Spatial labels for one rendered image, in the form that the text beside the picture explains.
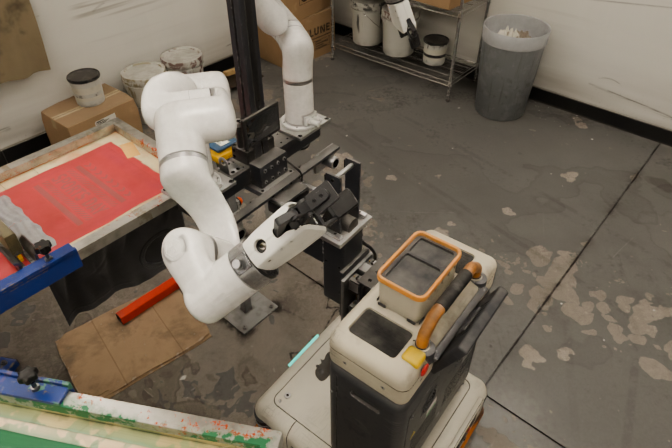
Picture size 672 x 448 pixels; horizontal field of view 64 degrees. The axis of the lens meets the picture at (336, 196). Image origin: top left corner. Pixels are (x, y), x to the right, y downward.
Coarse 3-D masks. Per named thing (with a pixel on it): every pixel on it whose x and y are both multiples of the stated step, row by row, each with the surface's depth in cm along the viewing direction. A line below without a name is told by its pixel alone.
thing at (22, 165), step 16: (96, 128) 203; (112, 128) 206; (128, 128) 203; (64, 144) 195; (80, 144) 199; (144, 144) 196; (16, 160) 187; (32, 160) 188; (48, 160) 192; (0, 176) 181; (144, 208) 167; (160, 208) 169; (112, 224) 161; (128, 224) 162; (80, 240) 155; (96, 240) 155; (112, 240) 160; (80, 256) 153
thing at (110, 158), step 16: (112, 144) 201; (80, 160) 193; (96, 160) 193; (112, 160) 193; (128, 160) 193; (48, 176) 185; (112, 176) 185; (0, 192) 178; (16, 192) 178; (32, 192) 178; (32, 208) 172; (48, 208) 172
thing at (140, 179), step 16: (128, 176) 185; (144, 176) 185; (144, 192) 178; (160, 192) 178; (112, 208) 172; (128, 208) 172; (48, 224) 166; (64, 224) 166; (96, 224) 166; (64, 240) 160; (0, 256) 155; (0, 272) 150
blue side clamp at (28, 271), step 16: (64, 256) 148; (16, 272) 144; (32, 272) 143; (48, 272) 146; (64, 272) 150; (0, 288) 138; (16, 288) 141; (32, 288) 145; (0, 304) 139; (16, 304) 143
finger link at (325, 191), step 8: (320, 184) 74; (328, 184) 73; (312, 192) 74; (320, 192) 73; (328, 192) 73; (336, 192) 73; (312, 200) 73; (320, 200) 72; (328, 200) 73; (336, 200) 73; (288, 208) 72; (296, 208) 73; (304, 208) 73; (312, 208) 73; (320, 208) 73; (296, 216) 72; (304, 216) 73
